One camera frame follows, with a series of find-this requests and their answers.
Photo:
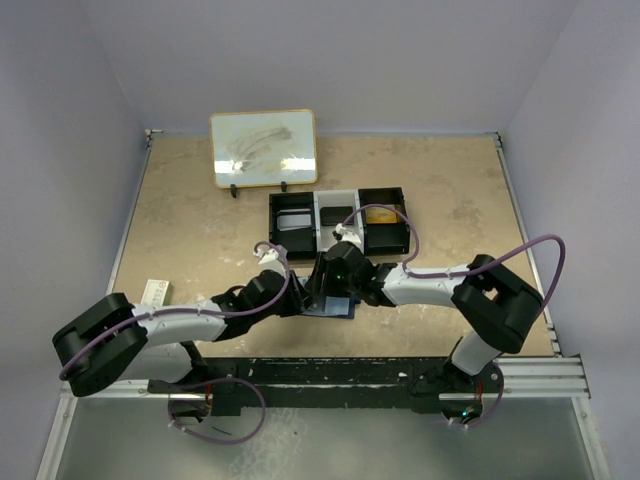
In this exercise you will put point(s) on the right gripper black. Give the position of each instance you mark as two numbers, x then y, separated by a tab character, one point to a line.
321	268

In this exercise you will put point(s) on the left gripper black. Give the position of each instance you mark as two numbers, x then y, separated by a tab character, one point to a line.
298	299

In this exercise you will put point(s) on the silver grey credit card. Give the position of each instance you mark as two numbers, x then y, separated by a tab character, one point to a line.
337	306

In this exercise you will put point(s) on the blue leather card holder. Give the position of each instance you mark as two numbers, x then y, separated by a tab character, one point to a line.
316	309

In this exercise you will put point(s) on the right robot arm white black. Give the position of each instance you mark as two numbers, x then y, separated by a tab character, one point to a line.
499	306

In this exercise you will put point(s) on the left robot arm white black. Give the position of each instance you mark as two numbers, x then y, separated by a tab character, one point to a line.
116	340

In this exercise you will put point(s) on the black card case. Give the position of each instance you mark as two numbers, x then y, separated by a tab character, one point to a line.
333	215

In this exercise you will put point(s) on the white card in tray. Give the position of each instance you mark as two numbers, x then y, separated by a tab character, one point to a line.
293	219

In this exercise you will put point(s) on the gold card in tray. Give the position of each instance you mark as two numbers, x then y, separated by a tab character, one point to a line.
381	215

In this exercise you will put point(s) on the black left tray compartment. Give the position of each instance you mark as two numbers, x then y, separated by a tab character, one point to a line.
299	244

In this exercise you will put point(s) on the black tray compartment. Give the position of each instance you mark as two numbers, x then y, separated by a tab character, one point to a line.
299	244
385	239

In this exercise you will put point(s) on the white middle tray compartment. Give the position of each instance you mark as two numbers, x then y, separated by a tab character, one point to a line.
324	237

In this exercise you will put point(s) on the black right tray compartment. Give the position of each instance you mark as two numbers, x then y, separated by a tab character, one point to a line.
385	239

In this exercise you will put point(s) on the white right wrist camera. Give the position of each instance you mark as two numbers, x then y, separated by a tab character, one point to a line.
343	234

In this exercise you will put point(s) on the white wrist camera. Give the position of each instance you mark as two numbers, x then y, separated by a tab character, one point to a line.
343	234
270	256

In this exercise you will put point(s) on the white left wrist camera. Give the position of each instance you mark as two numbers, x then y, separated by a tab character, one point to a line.
270	256

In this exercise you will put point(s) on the whiteboard with wooden frame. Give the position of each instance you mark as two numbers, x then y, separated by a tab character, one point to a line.
263	148

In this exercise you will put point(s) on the aluminium frame rail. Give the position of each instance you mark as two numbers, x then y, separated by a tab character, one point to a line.
556	376

